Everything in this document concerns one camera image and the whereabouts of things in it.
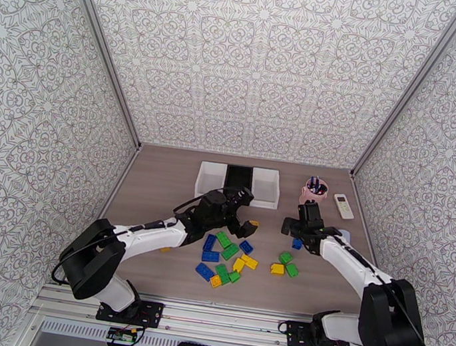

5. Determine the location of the pink pen cup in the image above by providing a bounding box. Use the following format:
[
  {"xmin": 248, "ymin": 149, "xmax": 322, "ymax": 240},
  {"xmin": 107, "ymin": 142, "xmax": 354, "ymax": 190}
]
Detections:
[{"xmin": 298, "ymin": 176, "xmax": 332, "ymax": 212}]

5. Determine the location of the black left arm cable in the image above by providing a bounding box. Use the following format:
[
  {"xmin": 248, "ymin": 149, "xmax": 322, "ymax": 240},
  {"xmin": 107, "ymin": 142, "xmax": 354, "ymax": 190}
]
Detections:
[{"xmin": 50, "ymin": 165, "xmax": 234, "ymax": 307}]

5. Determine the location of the white remote control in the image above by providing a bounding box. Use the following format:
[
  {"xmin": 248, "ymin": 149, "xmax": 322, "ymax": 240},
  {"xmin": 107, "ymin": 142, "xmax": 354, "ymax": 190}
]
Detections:
[{"xmin": 330, "ymin": 192, "xmax": 359, "ymax": 222}]

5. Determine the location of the white plastic bin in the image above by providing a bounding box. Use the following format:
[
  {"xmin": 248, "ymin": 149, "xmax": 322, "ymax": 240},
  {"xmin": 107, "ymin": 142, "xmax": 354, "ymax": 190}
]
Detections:
[
  {"xmin": 248, "ymin": 166, "xmax": 284, "ymax": 210},
  {"xmin": 193, "ymin": 160, "xmax": 230, "ymax": 203}
]

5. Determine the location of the aluminium corner post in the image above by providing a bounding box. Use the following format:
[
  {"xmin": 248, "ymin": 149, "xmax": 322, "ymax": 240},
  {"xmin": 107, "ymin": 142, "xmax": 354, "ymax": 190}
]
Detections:
[
  {"xmin": 349, "ymin": 0, "xmax": 456, "ymax": 192},
  {"xmin": 35, "ymin": 0, "xmax": 163, "ymax": 152}
]

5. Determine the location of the black plastic bin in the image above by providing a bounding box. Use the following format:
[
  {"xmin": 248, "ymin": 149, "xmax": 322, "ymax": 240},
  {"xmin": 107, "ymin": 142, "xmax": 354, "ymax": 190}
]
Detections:
[{"xmin": 224, "ymin": 164, "xmax": 256, "ymax": 196}]

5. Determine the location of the small green circuit board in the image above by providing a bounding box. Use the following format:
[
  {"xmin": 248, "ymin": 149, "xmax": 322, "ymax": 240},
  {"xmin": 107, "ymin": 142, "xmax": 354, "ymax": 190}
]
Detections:
[{"xmin": 104, "ymin": 325, "xmax": 140, "ymax": 346}]

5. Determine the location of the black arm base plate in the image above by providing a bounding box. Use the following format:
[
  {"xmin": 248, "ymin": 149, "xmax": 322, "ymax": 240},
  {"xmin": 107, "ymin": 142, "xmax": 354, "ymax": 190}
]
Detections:
[
  {"xmin": 95, "ymin": 294, "xmax": 165, "ymax": 330},
  {"xmin": 284, "ymin": 319, "xmax": 355, "ymax": 346}
]

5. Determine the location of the long blue lego brick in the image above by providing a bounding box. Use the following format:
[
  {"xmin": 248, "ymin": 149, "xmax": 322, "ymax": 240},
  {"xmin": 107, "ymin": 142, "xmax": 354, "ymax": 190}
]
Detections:
[
  {"xmin": 193, "ymin": 261, "xmax": 216, "ymax": 283},
  {"xmin": 200, "ymin": 249, "xmax": 222, "ymax": 264},
  {"xmin": 202, "ymin": 233, "xmax": 218, "ymax": 253}
]

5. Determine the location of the aluminium table side rail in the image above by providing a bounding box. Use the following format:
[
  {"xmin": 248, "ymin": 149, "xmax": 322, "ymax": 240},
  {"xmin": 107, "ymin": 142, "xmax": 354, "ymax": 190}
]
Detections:
[
  {"xmin": 339, "ymin": 172, "xmax": 386, "ymax": 258},
  {"xmin": 91, "ymin": 141, "xmax": 142, "ymax": 230}
]

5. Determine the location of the long yellow lego brick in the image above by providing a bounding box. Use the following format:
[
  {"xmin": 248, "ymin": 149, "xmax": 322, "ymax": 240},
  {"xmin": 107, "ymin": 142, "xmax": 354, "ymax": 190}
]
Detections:
[{"xmin": 239, "ymin": 254, "xmax": 260, "ymax": 271}]

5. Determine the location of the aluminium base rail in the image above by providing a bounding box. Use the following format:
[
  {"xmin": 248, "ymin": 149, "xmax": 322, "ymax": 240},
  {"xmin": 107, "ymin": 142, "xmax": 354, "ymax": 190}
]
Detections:
[{"xmin": 29, "ymin": 277, "xmax": 422, "ymax": 346}]

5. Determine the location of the long green lego brick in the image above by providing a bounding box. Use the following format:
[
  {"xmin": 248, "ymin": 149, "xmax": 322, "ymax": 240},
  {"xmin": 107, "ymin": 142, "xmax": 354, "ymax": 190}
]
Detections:
[
  {"xmin": 214, "ymin": 230, "xmax": 234, "ymax": 251},
  {"xmin": 213, "ymin": 263, "xmax": 233, "ymax": 285},
  {"xmin": 220, "ymin": 242, "xmax": 242, "ymax": 263}
]

